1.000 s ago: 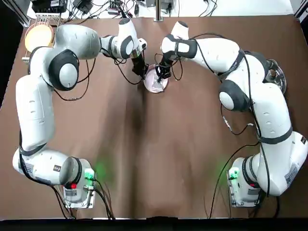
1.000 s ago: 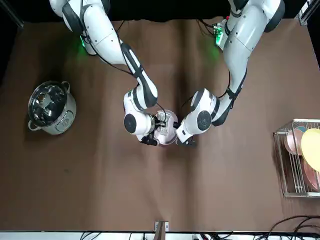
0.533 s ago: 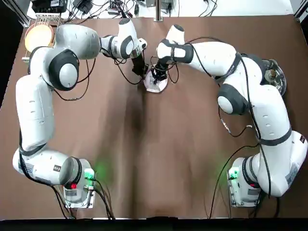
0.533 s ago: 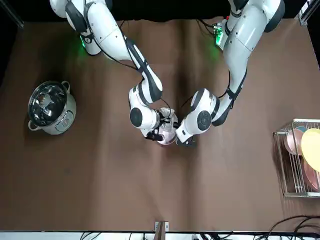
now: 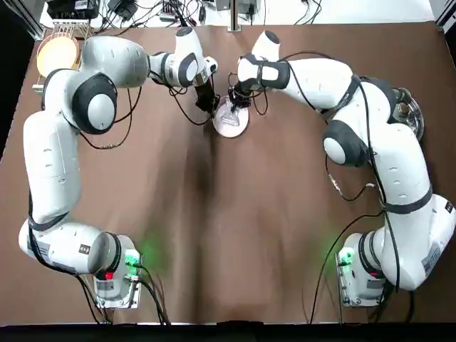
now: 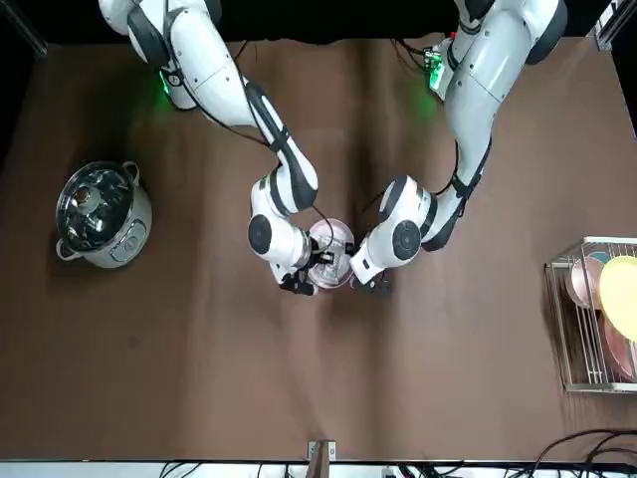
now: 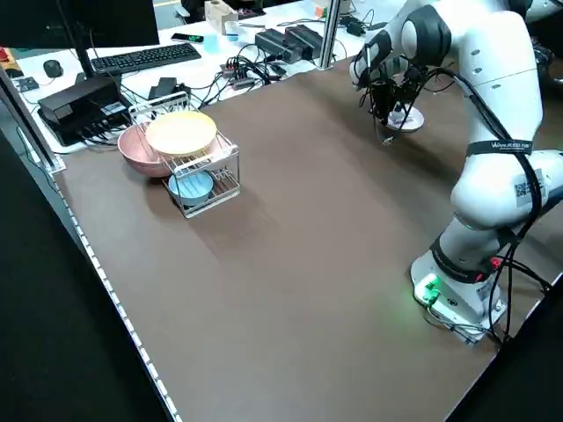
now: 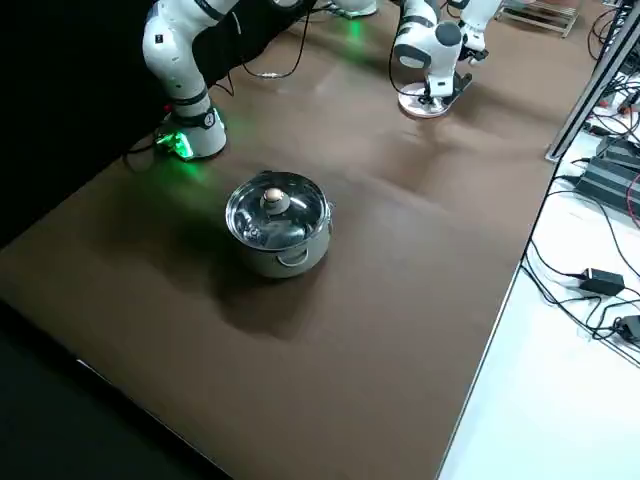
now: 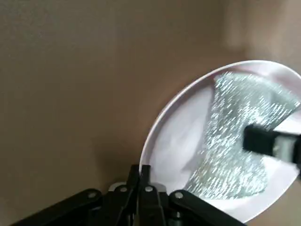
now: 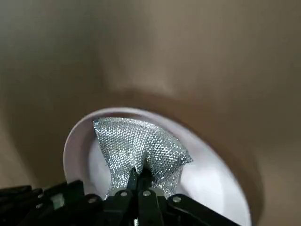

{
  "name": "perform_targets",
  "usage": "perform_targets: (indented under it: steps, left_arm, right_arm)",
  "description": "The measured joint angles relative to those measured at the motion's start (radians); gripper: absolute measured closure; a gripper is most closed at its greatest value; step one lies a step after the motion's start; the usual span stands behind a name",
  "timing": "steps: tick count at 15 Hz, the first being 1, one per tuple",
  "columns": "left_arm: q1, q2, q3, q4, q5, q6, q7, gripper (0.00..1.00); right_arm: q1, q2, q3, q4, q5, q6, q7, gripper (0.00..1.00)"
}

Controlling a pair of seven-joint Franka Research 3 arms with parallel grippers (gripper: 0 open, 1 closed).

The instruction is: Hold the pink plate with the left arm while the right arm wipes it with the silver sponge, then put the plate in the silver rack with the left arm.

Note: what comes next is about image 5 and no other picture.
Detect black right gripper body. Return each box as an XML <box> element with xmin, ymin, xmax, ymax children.
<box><xmin>232</xmin><ymin>78</ymin><xmax>257</xmax><ymax>100</ymax></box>

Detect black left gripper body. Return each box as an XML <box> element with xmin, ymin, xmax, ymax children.
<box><xmin>193</xmin><ymin>78</ymin><xmax>220</xmax><ymax>108</ymax></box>

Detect pink plate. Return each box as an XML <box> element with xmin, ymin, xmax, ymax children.
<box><xmin>212</xmin><ymin>95</ymin><xmax>250</xmax><ymax>139</ymax></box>

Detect yellow plate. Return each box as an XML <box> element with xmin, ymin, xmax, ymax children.
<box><xmin>36</xmin><ymin>36</ymin><xmax>81</xmax><ymax>77</ymax></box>

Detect USB hub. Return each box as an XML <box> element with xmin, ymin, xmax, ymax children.
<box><xmin>159</xmin><ymin>1</ymin><xmax>187</xmax><ymax>21</ymax></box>

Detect black power adapter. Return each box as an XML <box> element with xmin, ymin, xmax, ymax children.
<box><xmin>108</xmin><ymin>0</ymin><xmax>138</xmax><ymax>21</ymax></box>

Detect black electronics box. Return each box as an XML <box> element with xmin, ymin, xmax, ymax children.
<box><xmin>47</xmin><ymin>0</ymin><xmax>100</xmax><ymax>19</ymax></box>

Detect glass pot lid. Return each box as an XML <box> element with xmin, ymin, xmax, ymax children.
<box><xmin>393</xmin><ymin>87</ymin><xmax>426</xmax><ymax>138</ymax></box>

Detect steel pot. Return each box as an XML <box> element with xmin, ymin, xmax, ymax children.
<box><xmin>391</xmin><ymin>86</ymin><xmax>426</xmax><ymax>143</ymax></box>

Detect aluminium post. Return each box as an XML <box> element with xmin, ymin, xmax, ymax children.
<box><xmin>229</xmin><ymin>0</ymin><xmax>242</xmax><ymax>33</ymax></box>

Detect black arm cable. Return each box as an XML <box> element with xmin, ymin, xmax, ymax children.
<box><xmin>227</xmin><ymin>52</ymin><xmax>416</xmax><ymax>296</ymax></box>
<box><xmin>78</xmin><ymin>69</ymin><xmax>219</xmax><ymax>150</ymax></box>

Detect silver wire dish rack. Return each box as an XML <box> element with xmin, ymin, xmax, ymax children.
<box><xmin>32</xmin><ymin>20</ymin><xmax>90</xmax><ymax>94</ymax></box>

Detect aluminium frame rail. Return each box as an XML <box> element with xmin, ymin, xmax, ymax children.
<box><xmin>436</xmin><ymin>0</ymin><xmax>456</xmax><ymax>35</ymax></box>
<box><xmin>26</xmin><ymin>0</ymin><xmax>54</xmax><ymax>40</ymax></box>

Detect black base cable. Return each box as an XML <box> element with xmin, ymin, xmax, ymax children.
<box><xmin>309</xmin><ymin>209</ymin><xmax>388</xmax><ymax>326</ymax></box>
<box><xmin>137</xmin><ymin>263</ymin><xmax>172</xmax><ymax>326</ymax></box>

